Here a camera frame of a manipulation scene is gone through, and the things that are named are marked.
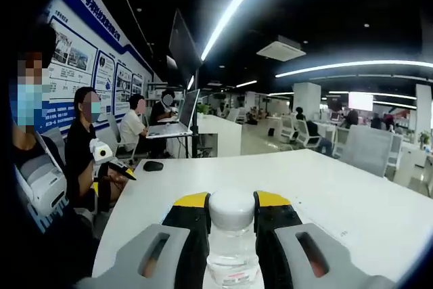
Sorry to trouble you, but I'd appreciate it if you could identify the grey mesh office chair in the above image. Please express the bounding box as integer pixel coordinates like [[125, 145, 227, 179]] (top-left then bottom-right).
[[340, 125, 395, 178]]

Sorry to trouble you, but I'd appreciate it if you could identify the white office chair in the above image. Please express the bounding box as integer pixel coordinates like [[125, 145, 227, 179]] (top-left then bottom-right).
[[280, 114, 321, 150]]

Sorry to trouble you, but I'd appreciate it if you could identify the straight ceiling light strip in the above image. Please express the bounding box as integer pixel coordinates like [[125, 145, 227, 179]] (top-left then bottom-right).
[[200, 0, 277, 62]]

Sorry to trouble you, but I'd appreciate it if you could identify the white counter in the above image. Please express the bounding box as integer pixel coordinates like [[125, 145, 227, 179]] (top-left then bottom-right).
[[196, 114, 243, 158]]

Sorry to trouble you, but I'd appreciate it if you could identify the laptop stand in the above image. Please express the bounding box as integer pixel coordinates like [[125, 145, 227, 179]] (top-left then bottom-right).
[[145, 126, 204, 160]]

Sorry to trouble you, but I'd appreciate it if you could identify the white chest device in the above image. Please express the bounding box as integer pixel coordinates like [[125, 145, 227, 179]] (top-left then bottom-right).
[[13, 133, 70, 217]]

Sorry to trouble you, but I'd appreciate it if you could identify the hanging black monitor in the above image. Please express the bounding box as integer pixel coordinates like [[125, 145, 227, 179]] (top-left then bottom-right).
[[168, 7, 204, 83]]

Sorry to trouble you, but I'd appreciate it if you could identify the long curved ceiling light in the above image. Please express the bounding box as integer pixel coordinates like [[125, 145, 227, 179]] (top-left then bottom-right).
[[274, 60, 433, 79]]

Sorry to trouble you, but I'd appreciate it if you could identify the white tabletop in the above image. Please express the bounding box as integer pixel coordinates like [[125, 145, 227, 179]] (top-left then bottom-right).
[[91, 148, 433, 285]]

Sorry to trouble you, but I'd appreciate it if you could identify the potted green plant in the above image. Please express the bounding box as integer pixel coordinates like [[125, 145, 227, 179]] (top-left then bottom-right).
[[418, 130, 432, 150]]

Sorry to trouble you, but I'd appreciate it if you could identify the pink white display screen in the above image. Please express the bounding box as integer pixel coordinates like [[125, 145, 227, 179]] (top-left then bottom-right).
[[348, 91, 375, 112]]

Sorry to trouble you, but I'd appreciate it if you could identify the person's black printed shirt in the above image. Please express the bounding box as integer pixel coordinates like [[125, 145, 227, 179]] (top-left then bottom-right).
[[8, 126, 101, 289]]

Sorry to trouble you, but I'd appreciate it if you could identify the silver laptop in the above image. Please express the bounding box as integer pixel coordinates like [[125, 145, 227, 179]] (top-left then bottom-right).
[[145, 88, 201, 140]]

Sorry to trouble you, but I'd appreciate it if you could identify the white shelf rack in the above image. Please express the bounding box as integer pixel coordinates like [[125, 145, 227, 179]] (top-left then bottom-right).
[[147, 81, 185, 100]]

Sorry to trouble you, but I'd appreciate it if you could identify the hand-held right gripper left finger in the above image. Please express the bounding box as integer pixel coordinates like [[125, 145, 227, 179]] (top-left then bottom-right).
[[76, 191, 212, 289]]

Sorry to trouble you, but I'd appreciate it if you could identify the clear water bottle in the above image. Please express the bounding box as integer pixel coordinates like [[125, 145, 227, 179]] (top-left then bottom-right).
[[205, 189, 265, 289]]

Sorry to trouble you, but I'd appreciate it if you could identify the black computer mouse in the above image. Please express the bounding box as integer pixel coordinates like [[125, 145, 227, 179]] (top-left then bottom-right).
[[142, 160, 164, 173]]

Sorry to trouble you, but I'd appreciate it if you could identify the ceiling air conditioner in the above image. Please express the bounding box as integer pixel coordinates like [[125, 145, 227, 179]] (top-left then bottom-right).
[[256, 35, 307, 62]]

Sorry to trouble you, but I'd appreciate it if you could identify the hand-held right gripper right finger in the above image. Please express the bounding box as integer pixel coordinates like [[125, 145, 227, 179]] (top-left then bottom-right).
[[252, 190, 397, 289]]

